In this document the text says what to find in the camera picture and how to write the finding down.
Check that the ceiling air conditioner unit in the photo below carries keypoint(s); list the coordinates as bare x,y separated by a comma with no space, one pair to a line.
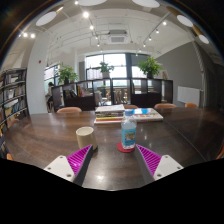
117,36

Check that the orange chair far left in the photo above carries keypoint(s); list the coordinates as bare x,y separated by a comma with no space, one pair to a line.
69,110

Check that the clear plastic water bottle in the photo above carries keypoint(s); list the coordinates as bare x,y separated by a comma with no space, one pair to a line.
128,130

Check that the orange chair middle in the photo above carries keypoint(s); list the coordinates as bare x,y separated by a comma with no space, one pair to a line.
130,106

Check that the orange chair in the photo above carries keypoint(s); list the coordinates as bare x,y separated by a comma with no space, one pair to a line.
69,110
188,105
164,105
130,106

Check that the potted plant right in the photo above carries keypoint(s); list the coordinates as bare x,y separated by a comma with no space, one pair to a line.
150,67

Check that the orange chair far right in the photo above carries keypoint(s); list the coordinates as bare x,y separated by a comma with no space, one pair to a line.
188,105

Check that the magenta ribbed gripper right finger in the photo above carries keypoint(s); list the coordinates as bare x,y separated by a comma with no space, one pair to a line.
153,166

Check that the stack of books left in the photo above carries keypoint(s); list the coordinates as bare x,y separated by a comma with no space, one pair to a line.
109,114

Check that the potted plant middle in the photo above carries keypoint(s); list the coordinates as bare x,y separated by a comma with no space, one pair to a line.
104,69

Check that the flat books right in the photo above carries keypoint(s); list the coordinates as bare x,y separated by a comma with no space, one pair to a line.
146,114

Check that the tall bookshelf at left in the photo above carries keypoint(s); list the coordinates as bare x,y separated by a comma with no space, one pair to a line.
13,98

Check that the cream ceramic cup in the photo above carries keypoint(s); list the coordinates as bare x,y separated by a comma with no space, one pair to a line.
86,136

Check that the white wall radiator panel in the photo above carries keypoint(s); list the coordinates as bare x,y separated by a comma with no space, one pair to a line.
188,95

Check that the dark low shelf divider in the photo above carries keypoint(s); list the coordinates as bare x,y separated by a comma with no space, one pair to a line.
89,94

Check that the round red coaster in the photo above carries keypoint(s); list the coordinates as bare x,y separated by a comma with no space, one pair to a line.
121,149

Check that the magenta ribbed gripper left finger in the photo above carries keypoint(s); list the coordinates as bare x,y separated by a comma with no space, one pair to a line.
73,167

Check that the potted plant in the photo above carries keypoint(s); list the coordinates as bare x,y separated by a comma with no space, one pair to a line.
150,67
104,69
66,74

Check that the potted plant left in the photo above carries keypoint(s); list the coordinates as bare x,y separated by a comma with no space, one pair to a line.
66,74

